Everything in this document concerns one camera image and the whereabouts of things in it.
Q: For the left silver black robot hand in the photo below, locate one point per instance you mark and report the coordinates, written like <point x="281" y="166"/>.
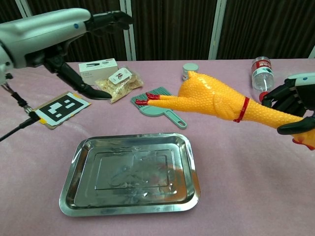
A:
<point x="37" y="32"/>

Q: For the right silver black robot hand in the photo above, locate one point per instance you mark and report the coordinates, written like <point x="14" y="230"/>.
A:
<point x="290" y="100"/>

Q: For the yellow rubber chicken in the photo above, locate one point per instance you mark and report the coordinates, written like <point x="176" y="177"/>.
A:
<point x="211" y="96"/>

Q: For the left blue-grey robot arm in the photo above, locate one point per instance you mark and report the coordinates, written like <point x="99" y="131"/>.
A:
<point x="3" y="73"/>

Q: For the stainless steel rectangular tray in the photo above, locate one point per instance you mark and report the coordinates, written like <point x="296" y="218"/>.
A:
<point x="130" y="174"/>

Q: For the clear bottle with red cap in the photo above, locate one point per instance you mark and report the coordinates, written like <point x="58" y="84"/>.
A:
<point x="262" y="73"/>

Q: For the white cardboard product box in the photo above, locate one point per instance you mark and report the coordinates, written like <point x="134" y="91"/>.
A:
<point x="96" y="70"/>

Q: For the cardboard with black-white marker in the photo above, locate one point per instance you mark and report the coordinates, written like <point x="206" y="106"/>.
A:
<point x="61" y="108"/>

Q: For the pink table cloth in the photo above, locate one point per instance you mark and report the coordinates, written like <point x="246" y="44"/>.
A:
<point x="246" y="184"/>

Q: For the clear snack bag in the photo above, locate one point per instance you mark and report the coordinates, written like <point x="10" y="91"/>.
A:
<point x="120" y="86"/>

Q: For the small jar with white lid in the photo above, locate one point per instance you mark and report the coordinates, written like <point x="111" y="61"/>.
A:
<point x="190" y="68"/>

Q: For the teal dustpan with brush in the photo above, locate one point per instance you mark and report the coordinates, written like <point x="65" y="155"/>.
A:
<point x="157" y="111"/>

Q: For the black pleated curtain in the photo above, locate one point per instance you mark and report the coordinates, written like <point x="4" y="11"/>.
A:
<point x="172" y="27"/>

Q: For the grey aluminium frame post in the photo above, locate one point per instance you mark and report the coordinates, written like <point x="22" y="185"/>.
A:
<point x="24" y="7"/>
<point x="216" y="29"/>
<point x="129" y="44"/>
<point x="312" y="52"/>

